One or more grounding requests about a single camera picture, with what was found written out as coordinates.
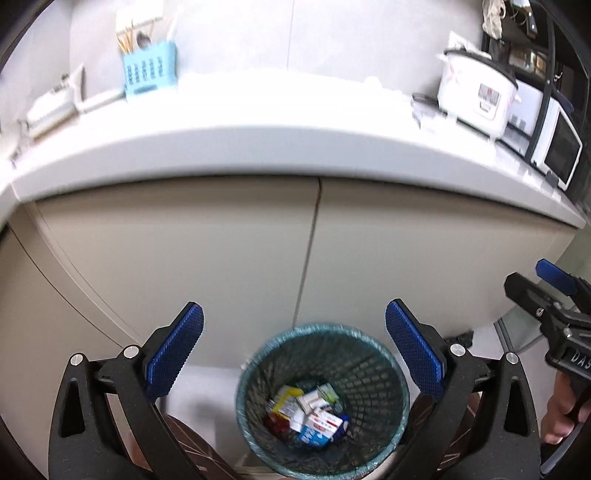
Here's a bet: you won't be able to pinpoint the green mesh trash bin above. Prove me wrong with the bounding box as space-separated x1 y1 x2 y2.
235 324 410 479

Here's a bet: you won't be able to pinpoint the blue white carton trash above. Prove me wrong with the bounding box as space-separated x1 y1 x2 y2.
297 410 349 449

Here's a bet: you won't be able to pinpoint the yellow packet trash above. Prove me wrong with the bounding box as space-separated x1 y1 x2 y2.
270 385 304 418

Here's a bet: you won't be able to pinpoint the black metal kitchen rack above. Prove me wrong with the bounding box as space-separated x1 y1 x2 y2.
482 0 591 153

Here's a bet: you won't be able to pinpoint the person's right hand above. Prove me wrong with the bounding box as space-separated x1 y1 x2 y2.
540 371 590 445

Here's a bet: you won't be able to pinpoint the right cabinet door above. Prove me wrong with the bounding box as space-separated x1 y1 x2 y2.
297 180 577 340

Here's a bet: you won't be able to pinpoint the cabinet door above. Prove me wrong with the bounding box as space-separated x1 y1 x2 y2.
297 180 577 340
37 177 318 368

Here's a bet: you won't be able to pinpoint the white microwave oven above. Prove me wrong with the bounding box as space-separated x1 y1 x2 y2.
502 80 583 191

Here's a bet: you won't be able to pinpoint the left cabinet door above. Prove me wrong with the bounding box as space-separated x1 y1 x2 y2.
37 177 318 368

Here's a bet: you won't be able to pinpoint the white rice cooker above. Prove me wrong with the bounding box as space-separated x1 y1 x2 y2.
436 49 521 140

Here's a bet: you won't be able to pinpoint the white ceramic bowl stack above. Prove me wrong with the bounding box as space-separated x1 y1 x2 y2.
25 64 84 140

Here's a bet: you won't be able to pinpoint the blue utensil holder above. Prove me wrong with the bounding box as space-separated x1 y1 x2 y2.
123 41 177 97

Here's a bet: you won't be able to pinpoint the metal spoon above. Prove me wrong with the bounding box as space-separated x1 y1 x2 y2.
136 32 151 49

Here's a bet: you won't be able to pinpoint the wooden chopsticks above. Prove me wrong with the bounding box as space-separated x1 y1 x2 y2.
115 17 162 55

